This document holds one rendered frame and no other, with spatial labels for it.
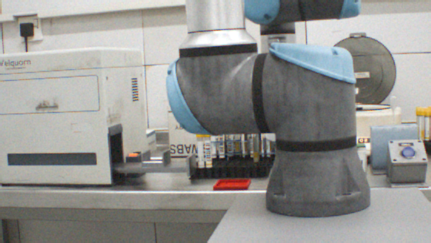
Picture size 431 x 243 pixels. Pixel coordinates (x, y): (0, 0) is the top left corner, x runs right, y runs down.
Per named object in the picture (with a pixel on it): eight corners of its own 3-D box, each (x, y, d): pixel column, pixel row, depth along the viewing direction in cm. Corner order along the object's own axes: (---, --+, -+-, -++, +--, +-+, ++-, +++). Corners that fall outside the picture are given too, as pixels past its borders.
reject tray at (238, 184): (213, 190, 112) (212, 186, 112) (218, 183, 118) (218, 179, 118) (247, 190, 111) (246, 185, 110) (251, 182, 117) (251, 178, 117)
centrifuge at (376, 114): (300, 164, 136) (299, 113, 134) (319, 145, 163) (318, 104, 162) (400, 164, 127) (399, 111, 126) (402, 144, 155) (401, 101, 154)
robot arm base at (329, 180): (365, 218, 70) (364, 141, 70) (253, 216, 76) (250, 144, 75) (374, 191, 84) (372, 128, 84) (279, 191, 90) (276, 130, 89)
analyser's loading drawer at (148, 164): (98, 177, 121) (96, 153, 120) (108, 171, 127) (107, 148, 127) (189, 176, 117) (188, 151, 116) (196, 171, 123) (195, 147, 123)
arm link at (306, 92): (353, 141, 71) (349, 35, 70) (254, 142, 76) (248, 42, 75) (362, 130, 83) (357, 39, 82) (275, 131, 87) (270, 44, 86)
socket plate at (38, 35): (18, 42, 188) (17, 16, 187) (21, 42, 189) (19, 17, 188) (41, 40, 186) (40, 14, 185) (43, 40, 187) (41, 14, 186)
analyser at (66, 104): (-2, 186, 124) (-13, 54, 122) (52, 164, 151) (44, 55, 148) (124, 187, 118) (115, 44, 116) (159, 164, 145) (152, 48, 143)
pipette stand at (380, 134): (373, 174, 117) (372, 128, 116) (369, 168, 124) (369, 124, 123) (419, 173, 116) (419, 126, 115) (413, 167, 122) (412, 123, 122)
